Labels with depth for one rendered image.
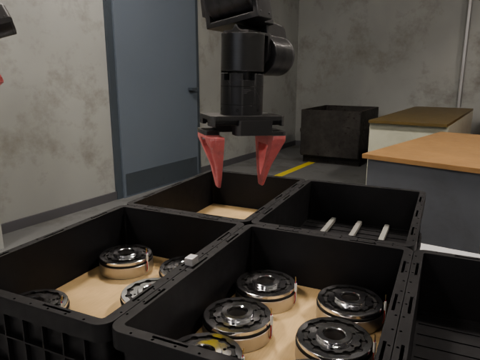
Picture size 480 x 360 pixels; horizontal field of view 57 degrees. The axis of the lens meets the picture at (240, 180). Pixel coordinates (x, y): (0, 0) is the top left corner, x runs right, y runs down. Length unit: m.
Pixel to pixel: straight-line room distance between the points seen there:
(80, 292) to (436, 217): 2.14
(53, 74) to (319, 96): 4.66
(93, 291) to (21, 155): 3.09
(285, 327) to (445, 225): 2.03
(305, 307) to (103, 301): 0.34
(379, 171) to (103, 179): 2.66
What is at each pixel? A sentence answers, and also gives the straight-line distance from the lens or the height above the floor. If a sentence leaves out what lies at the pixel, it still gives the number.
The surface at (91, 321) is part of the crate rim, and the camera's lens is 0.57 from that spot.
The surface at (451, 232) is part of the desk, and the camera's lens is 2.68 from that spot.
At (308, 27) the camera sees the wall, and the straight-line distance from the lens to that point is 7.66.
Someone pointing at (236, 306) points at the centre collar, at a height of 0.87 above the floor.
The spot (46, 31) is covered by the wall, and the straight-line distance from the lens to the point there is 4.04.
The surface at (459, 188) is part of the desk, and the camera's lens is 2.61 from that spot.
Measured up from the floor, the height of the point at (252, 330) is 0.86.
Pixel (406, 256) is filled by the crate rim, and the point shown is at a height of 0.93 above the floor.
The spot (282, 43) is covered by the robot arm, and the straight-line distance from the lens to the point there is 0.66.
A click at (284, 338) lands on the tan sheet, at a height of 0.83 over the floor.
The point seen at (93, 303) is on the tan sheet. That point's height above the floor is 0.83.
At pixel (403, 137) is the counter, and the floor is 0.60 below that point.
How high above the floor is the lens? 1.21
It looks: 14 degrees down
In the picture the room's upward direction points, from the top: straight up
